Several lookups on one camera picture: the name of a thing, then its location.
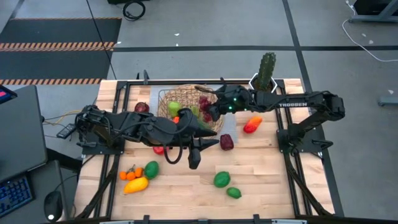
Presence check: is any small green lime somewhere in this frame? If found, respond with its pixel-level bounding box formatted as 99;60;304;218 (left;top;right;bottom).
226;187;243;200

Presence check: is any black backlit keyboard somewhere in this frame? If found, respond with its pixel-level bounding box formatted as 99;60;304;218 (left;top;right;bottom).
0;174;34;218

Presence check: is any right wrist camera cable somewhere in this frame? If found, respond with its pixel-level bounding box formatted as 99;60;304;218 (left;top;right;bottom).
194;84;225;96

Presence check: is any green artificial cactus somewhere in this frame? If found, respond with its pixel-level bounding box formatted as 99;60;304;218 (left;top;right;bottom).
256;52;277;91

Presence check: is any black computer mouse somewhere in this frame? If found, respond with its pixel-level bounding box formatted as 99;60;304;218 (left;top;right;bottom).
44;190;64;222

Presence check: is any grey table leg frame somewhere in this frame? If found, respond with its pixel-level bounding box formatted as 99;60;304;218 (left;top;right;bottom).
348;0;398;23

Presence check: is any black hazard striped floor mat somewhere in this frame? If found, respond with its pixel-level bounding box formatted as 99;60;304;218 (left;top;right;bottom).
0;17;123;86

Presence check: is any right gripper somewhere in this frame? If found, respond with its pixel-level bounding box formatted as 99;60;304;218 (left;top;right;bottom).
208;85;251;118

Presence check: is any white hexagonal plant pot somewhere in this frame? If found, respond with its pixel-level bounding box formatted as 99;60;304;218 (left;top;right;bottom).
248;72;278;94

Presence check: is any white floor cable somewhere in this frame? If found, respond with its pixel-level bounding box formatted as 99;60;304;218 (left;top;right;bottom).
341;18;398;63

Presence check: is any grey furniture foot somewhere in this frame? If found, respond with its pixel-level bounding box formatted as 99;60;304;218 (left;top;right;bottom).
377;96;398;107

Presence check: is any coiled black cable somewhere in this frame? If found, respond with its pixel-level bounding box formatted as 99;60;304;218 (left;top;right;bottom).
122;0;147;22

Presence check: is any bright red apple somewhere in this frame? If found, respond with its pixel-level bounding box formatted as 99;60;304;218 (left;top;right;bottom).
152;146;170;156

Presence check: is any red orange mango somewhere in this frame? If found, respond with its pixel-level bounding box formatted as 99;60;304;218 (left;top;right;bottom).
243;116;264;134

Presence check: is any small screen with red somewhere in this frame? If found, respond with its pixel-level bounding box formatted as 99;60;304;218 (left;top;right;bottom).
0;85;18;105

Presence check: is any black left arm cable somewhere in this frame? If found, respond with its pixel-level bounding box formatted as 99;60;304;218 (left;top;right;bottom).
162;136;183;165

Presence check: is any orange tangerine bunch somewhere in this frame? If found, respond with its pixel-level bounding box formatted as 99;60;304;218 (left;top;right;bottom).
119;164;144;182

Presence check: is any green avocado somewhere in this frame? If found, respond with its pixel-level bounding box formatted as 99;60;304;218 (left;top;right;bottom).
144;160;160;180

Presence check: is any metal wire basket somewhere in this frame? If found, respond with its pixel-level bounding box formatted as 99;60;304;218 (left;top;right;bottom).
157;88;218;131

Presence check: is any yellow mango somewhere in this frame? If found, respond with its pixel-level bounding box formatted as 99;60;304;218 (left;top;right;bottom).
123;176;150;195

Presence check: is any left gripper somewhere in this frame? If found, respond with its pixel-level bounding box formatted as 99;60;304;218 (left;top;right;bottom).
180;123;220;152

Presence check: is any dark red grape bunch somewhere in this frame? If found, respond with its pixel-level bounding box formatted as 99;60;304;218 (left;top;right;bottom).
198;95;216;124

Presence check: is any dark red apple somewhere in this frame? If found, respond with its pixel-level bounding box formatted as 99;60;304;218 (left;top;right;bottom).
134;101;150;113

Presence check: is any light green apple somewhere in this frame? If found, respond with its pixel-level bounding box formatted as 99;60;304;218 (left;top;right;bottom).
167;101;182;118

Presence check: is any grey placemat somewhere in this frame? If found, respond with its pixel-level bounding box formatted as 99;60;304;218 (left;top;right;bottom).
149;85;239;144

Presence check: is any black remote control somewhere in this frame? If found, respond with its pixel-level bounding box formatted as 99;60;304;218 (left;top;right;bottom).
56;123;77;139

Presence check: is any large green lime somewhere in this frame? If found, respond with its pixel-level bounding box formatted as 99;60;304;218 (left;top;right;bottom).
213;170;231;189

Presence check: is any dark side desk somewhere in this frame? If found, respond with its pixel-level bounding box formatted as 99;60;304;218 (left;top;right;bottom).
0;160;78;224

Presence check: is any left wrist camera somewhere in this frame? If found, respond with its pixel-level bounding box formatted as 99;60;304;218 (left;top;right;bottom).
187;148;202;170

